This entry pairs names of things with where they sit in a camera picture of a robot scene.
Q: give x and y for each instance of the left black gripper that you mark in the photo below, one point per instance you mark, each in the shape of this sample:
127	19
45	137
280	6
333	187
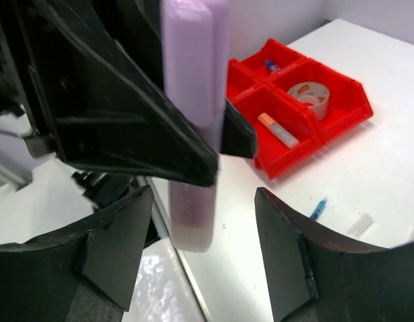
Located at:
89	74

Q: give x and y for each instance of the purple highlighter cap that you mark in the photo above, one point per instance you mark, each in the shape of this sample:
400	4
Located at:
195	52

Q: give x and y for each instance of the red compartment storage bin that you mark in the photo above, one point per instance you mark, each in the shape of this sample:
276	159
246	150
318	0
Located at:
254	91

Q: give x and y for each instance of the large clear tape roll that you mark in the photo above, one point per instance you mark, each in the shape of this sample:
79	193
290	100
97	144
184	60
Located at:
314	95

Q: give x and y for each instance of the small white tape roll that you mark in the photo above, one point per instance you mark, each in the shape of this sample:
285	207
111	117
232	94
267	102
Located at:
308	100

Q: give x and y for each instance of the pink highlighter pen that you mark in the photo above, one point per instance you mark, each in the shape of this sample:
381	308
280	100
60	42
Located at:
192	214

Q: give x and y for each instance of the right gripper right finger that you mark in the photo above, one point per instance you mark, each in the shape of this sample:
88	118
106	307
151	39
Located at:
316	274

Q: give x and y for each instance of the orange highlighter pen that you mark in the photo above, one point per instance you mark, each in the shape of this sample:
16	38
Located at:
278	131

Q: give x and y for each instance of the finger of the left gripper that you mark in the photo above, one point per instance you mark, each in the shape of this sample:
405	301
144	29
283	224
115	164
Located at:
238	138

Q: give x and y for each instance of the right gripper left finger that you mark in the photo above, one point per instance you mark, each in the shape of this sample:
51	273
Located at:
85	271

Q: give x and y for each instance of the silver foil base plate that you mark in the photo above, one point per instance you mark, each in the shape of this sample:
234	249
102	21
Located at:
162	291

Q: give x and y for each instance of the blue cap glue bottle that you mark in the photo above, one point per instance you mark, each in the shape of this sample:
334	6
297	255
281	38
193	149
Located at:
272	67

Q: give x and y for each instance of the left blue gel pen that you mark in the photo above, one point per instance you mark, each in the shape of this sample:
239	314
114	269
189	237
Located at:
319	209

